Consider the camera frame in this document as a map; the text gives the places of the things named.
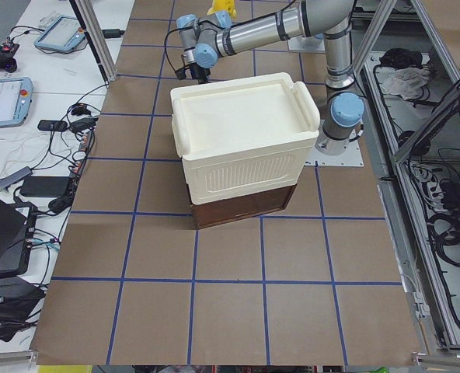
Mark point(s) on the teach pendant tablet lower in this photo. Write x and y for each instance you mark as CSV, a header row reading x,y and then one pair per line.
x,y
15,100

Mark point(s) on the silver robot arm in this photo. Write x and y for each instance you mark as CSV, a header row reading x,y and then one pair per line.
x,y
266,60

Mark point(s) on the black laptop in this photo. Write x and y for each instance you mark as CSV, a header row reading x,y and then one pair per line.
x,y
17,226

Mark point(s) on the white crumpled cloth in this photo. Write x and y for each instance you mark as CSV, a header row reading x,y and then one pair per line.
x,y
407,82

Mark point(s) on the black power adapter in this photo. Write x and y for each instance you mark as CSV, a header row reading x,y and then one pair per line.
x,y
44,186

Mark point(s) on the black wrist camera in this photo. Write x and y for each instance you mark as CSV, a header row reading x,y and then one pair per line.
x,y
181,73

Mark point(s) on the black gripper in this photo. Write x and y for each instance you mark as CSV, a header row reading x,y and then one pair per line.
x,y
197,72

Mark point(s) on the grey usb hub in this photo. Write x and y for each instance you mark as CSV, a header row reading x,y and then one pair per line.
x,y
15,177

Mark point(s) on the brown translucent bottom drawer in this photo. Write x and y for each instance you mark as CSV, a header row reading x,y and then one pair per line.
x,y
238,208

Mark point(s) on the small black device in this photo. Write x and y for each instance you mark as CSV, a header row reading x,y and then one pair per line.
x,y
52,125

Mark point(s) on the teach pendant tablet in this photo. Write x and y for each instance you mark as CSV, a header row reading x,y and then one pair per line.
x,y
15,100
64,35

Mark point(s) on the aluminium frame rack right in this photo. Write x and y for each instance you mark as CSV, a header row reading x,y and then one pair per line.
x,y
420,147

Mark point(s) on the aluminium frame post left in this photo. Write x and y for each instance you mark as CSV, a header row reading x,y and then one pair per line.
x,y
89,23

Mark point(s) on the yellow plush toy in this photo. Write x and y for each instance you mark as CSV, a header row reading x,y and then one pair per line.
x,y
223,5

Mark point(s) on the teach pendant tablet upper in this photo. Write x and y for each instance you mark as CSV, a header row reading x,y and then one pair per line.
x,y
64,35

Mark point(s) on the cream plastic drawer cabinet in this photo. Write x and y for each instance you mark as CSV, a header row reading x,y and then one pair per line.
x,y
243,136

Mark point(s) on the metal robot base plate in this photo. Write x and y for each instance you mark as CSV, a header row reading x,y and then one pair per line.
x,y
328,152

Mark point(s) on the black cloth bundle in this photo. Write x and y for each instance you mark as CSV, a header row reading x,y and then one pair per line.
x,y
400,58

